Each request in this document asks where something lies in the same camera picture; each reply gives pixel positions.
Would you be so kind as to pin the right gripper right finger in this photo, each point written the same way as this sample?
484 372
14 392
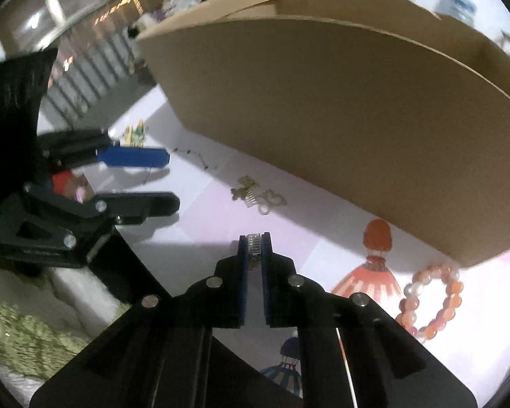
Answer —
352 353

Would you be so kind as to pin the gold bow hair comb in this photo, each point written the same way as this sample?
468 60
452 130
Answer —
245 191

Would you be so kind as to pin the green fuzzy blanket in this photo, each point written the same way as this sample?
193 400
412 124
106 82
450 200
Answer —
33 348

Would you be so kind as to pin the wooden wardrobe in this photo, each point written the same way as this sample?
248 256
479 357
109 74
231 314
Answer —
46 4

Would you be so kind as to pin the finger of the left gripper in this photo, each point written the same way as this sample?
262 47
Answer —
77 148
125 208

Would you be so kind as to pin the silver hair clip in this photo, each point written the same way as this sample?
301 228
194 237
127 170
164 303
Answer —
254 248

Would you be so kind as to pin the left hand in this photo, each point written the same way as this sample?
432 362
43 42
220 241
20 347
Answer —
72 186

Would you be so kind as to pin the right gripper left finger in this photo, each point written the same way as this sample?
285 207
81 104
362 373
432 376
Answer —
157 352

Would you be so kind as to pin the brown cardboard box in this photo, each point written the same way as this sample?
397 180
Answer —
397 110

